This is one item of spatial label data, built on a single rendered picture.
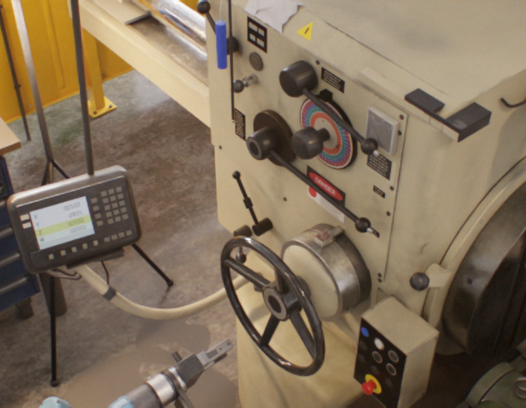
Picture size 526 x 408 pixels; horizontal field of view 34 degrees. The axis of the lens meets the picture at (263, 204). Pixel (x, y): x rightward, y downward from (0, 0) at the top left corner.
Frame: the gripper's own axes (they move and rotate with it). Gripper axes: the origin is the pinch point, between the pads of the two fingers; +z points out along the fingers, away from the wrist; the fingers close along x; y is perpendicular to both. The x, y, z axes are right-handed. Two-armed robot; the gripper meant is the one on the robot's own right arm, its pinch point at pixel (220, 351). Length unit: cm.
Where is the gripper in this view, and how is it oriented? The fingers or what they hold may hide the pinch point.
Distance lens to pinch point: 217.7
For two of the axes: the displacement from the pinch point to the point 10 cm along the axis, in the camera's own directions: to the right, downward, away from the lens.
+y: -5.8, -7.8, 2.4
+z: 7.7, -4.3, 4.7
